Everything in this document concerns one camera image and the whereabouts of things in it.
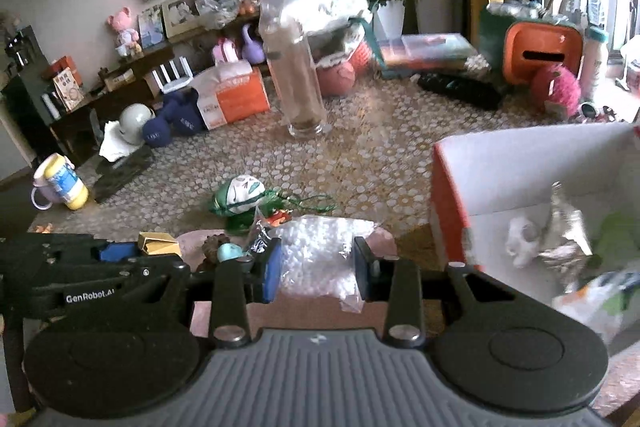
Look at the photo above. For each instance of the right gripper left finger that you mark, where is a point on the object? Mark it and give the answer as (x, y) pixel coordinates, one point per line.
(238, 282)

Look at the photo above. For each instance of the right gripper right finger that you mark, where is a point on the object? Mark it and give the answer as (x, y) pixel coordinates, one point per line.
(397, 283)

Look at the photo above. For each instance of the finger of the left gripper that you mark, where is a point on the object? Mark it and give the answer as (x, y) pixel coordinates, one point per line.
(117, 252)

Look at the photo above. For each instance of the teal egg-shaped object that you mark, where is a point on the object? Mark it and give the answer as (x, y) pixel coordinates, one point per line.
(229, 251)

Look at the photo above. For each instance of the yellow small box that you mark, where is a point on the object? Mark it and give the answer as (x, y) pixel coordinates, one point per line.
(158, 243)

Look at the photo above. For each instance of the black item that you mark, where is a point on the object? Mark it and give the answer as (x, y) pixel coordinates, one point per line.
(258, 239)

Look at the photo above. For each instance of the clear bubble wrap bag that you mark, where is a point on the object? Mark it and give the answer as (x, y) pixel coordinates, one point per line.
(317, 258)

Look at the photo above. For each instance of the pink fuzzy towel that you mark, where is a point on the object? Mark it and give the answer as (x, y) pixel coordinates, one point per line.
(289, 312)

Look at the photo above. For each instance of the small orange toy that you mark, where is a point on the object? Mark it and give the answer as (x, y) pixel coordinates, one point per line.
(279, 217)

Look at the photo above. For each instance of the dark flat tray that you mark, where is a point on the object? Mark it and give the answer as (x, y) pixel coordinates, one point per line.
(113, 176)

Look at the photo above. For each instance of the green white pouch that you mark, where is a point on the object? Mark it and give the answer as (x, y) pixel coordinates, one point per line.
(242, 194)

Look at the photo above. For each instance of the yellow blue bottle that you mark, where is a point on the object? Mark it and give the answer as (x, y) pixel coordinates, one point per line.
(62, 177)

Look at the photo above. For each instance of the lilac mug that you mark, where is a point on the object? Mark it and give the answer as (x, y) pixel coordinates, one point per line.
(43, 195)

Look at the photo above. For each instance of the red white cardboard box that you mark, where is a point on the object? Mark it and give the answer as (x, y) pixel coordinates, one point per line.
(491, 196)

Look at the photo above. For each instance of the white plush toy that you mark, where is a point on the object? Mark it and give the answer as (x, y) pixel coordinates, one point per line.
(522, 243)

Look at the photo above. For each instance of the pale green round helmet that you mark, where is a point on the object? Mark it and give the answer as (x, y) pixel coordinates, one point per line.
(131, 122)

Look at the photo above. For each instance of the navy dumbbell right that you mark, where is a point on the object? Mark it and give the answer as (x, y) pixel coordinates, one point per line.
(184, 114)

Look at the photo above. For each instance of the orange tissue box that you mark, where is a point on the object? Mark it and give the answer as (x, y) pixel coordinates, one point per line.
(230, 92)

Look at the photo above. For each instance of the black remote control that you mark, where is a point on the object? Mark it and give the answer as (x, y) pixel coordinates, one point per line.
(477, 93)

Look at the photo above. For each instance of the white orange plastic bag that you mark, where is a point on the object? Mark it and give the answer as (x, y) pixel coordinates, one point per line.
(608, 304)

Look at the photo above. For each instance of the pink pig figurine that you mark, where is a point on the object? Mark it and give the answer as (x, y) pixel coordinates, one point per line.
(127, 38)

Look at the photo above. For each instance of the tall glass jar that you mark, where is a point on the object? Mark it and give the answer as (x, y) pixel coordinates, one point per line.
(292, 71)

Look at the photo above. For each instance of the purple kettlebell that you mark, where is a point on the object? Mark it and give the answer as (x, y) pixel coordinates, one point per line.
(252, 49)

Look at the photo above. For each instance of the stack of books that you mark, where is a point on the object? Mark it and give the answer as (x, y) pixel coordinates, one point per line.
(408, 54)

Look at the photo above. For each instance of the framed photo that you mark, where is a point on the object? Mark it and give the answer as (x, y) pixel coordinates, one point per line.
(180, 16)

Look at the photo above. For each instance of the pink fuzzy ball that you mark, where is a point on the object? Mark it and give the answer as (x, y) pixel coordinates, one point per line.
(554, 90)

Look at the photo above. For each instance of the white plant pot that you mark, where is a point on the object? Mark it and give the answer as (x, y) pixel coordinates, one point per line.
(388, 20)

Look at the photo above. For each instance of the large clear plastic bag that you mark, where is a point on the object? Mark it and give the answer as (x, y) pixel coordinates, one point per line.
(333, 28)

